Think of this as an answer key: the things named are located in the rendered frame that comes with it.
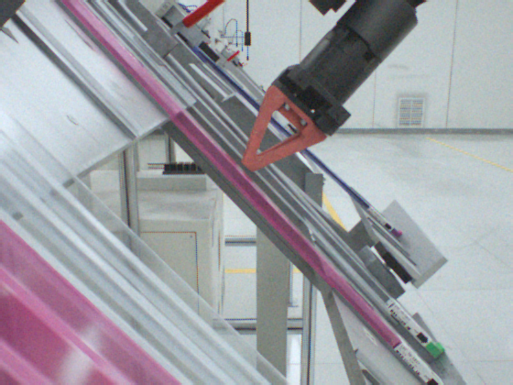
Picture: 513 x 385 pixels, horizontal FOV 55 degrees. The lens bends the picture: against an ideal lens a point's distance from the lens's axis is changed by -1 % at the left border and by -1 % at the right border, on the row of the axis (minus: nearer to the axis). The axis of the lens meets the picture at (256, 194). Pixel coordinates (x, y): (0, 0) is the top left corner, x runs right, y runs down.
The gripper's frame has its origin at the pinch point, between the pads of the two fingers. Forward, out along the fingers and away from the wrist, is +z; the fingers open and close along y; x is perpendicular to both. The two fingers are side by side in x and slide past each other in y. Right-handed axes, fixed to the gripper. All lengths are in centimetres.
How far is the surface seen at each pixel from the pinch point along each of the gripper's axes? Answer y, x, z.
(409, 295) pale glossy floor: -164, 118, 15
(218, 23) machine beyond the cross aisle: -450, -58, -30
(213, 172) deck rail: -8.3, -1.3, 4.9
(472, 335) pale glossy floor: -127, 128, 7
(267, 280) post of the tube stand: -38.5, 22.0, 18.8
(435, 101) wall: -746, 245, -189
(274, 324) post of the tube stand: -39, 29, 25
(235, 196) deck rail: -8.3, 2.5, 5.3
